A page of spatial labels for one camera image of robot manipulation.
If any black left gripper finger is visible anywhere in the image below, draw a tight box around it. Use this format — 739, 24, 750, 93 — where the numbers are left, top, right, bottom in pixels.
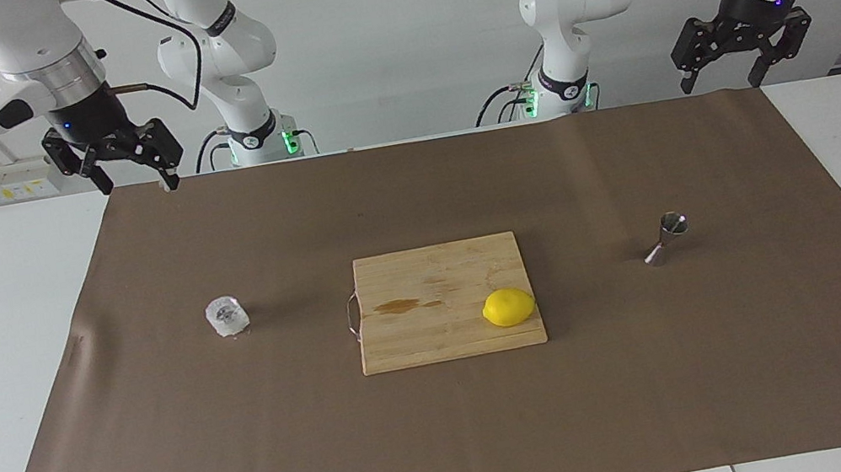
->
739, 7, 822, 89
665, 13, 738, 96

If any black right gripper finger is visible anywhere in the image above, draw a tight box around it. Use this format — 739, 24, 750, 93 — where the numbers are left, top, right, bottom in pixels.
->
40, 122, 116, 205
112, 116, 190, 199

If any steel jigger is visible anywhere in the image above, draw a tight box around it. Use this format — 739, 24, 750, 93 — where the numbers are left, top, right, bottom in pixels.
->
637, 208, 695, 269

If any clear plastic cup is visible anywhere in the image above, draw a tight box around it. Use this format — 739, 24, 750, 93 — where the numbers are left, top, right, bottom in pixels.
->
202, 292, 254, 343

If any yellow lemon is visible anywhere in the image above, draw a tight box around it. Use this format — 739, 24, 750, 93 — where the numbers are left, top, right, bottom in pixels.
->
479, 283, 540, 332

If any wooden cutting board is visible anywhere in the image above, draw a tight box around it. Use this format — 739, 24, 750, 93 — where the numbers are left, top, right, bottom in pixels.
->
337, 228, 551, 378

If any brown paper mat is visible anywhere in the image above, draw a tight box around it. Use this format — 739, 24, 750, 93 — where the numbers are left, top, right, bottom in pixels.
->
0, 66, 841, 472

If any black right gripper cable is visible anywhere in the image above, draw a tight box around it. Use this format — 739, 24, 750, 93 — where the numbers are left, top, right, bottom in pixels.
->
86, 0, 212, 125

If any white wall socket box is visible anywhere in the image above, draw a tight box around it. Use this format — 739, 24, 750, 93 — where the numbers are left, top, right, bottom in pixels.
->
0, 153, 66, 206

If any black base cable bundle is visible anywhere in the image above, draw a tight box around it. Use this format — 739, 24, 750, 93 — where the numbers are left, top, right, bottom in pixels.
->
471, 78, 544, 129
188, 126, 239, 176

